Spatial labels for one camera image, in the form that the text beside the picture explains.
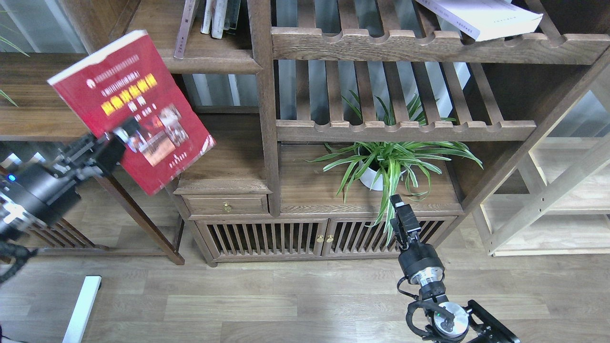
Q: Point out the green plant leaves far left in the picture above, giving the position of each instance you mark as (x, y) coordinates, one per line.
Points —
(8, 47)

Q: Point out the wooden slatted rack left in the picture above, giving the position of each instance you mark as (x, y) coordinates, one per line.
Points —
(24, 237)

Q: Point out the left slatted cabinet door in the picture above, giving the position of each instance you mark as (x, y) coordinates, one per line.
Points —
(264, 240)

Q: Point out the dark wooden bookshelf cabinet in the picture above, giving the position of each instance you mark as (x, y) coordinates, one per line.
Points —
(415, 82)

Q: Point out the right slatted cabinet door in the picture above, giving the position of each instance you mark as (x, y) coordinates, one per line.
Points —
(355, 239)

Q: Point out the dark red book white characters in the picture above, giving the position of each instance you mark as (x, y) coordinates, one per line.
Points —
(188, 15)

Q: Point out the white bar on floor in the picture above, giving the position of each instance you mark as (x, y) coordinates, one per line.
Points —
(82, 309)

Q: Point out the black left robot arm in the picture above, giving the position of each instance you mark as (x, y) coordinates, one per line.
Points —
(42, 192)

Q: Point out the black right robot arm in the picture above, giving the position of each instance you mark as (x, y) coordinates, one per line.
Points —
(431, 315)

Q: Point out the green spider plant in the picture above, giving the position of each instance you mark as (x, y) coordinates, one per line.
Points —
(392, 161)

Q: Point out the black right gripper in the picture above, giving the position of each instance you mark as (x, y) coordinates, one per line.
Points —
(419, 261)

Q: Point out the transparent upright folder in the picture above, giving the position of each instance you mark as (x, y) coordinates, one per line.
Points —
(231, 19)

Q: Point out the small wooden drawer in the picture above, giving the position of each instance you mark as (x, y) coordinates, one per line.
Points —
(234, 204)

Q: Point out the light wooden shelf unit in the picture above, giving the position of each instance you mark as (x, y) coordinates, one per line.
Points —
(566, 207)

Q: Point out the slatted cabinet door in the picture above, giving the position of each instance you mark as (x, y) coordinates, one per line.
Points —
(355, 239)
(264, 240)

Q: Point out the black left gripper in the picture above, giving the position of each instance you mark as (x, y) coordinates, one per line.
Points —
(43, 193)

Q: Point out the white plant pot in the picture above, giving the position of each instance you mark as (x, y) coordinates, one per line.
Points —
(368, 179)

